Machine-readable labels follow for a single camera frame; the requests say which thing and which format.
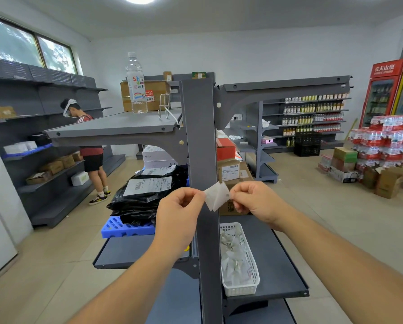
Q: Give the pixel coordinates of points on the brown printed cardboard box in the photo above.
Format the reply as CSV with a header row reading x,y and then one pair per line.
x,y
226,207

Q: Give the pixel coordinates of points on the person's right thumb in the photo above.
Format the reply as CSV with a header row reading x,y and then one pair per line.
x,y
239,196

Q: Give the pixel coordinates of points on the white printed carton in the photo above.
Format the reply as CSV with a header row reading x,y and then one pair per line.
x,y
343,174

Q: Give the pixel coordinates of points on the blue plastic tray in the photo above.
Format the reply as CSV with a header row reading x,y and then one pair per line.
x,y
26,152

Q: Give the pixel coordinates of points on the small white paper packet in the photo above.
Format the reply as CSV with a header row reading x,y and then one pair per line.
x,y
217,196

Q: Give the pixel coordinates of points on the large labelled cardboard box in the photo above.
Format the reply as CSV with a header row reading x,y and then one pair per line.
x,y
154,91

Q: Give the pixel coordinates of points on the pile of white packets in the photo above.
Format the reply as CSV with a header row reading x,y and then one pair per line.
x,y
234,263

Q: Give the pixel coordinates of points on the clear plastic water bottle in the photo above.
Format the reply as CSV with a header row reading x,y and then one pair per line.
x,y
136,87

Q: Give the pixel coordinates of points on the person's left hand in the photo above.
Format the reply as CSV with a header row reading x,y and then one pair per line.
x,y
174,219

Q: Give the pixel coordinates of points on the grey wall shelf unit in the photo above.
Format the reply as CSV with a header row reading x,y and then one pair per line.
x,y
36,97

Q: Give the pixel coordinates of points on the brown box with white label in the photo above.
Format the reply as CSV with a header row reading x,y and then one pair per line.
x,y
229,170

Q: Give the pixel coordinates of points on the red drinks fridge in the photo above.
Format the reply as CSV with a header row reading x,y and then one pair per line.
x,y
378,94

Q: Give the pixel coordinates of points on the person's right hand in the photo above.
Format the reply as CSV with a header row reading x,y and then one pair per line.
x,y
260,204

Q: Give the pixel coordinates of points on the black plastic parcel bags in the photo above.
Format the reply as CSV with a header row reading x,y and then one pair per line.
x,y
147,199

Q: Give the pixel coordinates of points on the small white box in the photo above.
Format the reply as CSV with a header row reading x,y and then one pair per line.
x,y
80,178

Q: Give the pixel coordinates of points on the black plastic crate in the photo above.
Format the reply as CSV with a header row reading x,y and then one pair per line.
x,y
307,145

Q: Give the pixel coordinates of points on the grey metal gondola shelf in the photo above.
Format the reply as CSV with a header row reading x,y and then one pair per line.
x,y
196,131

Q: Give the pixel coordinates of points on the white plastic mesh basket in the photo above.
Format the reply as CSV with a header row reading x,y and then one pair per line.
x,y
252,263

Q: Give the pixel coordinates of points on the green cardboard box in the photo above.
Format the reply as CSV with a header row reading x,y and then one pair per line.
x,y
345,154

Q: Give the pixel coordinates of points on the person's left forearm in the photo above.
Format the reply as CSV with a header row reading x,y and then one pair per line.
x,y
130,290

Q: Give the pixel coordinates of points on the window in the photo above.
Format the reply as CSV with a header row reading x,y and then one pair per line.
x,y
16,43

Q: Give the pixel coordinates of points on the rows of small bottles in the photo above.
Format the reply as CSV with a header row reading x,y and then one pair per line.
x,y
312,113

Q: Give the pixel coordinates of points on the small pink box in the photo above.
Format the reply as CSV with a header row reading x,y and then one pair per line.
x,y
267,140

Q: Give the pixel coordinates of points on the stack of bottled water packs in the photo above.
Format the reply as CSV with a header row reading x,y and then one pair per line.
x,y
383,141

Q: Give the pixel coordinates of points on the red cardboard box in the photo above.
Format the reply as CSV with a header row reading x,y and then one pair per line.
x,y
225,150

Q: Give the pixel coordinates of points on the white cardboard box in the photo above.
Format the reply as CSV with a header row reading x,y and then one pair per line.
x,y
156,156

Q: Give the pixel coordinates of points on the person's left thumb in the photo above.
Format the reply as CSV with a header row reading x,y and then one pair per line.
x,y
197,207

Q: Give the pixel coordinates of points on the person's right forearm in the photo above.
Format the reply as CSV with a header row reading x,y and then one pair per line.
x,y
350,266

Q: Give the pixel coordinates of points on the grey bottle shelf unit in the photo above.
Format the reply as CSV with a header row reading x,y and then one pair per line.
x,y
329,144

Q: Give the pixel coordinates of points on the low grey gondola shelf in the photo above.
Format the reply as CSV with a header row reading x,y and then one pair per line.
x,y
255,145

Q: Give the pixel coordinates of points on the blue plastic pallet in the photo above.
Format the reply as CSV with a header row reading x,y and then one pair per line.
x,y
120,230

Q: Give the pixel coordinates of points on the open brown cardboard box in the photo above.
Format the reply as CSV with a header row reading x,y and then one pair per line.
x,y
388,183

